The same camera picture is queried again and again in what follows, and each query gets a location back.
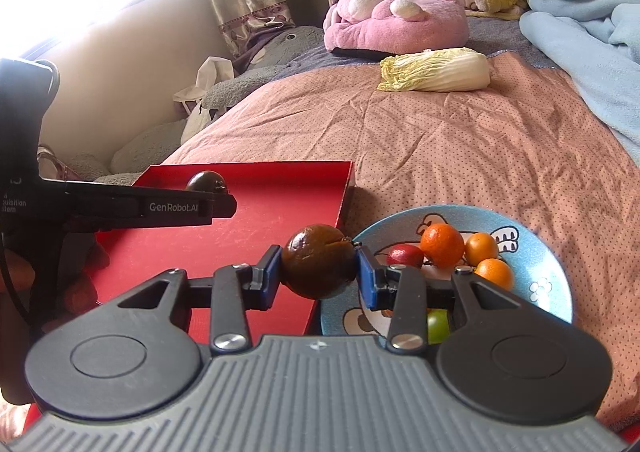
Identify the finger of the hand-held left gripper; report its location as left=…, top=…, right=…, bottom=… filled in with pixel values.
left=130, top=187, right=237, bottom=223

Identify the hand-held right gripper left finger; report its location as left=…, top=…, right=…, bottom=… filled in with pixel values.
left=119, top=245, right=283, bottom=353

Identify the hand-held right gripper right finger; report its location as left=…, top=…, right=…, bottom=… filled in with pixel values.
left=356, top=249, right=537, bottom=353

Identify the red tray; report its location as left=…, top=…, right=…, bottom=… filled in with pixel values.
left=82, top=161, right=356, bottom=337

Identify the dark brown plum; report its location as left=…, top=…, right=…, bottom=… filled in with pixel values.
left=186, top=171, right=228, bottom=193
left=281, top=224, right=358, bottom=299

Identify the dark red plum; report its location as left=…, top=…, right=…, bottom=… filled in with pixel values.
left=386, top=244, right=425, bottom=267

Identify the green plum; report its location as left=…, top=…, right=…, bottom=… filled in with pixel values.
left=426, top=309, right=451, bottom=345

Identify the orange tangerine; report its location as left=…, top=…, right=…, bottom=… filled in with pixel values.
left=420, top=223, right=466, bottom=269
left=474, top=258, right=515, bottom=290

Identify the small orange kumquat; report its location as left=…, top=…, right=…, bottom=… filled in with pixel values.
left=465, top=232, right=500, bottom=267

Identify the blue cartoon plate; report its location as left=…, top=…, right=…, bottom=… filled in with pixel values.
left=318, top=204, right=574, bottom=348

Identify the person's left hand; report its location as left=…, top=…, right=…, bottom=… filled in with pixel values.
left=61, top=241, right=110, bottom=317

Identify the white tote bag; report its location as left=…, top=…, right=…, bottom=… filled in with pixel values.
left=173, top=56, right=236, bottom=145

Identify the pink dotted bedspread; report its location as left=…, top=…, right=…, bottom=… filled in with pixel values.
left=162, top=52, right=640, bottom=433

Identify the grey plush toy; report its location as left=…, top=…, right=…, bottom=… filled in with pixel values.
left=67, top=26, right=331, bottom=183

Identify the napa cabbage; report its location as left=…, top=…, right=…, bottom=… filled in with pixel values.
left=377, top=48, right=492, bottom=93

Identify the pink plush rabbit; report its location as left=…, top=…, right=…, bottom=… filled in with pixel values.
left=323, top=0, right=471, bottom=55

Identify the grey-blue bed sheet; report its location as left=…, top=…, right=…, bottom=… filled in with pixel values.
left=280, top=16, right=571, bottom=70

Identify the light blue blanket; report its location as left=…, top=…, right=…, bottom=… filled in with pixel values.
left=519, top=0, right=640, bottom=163

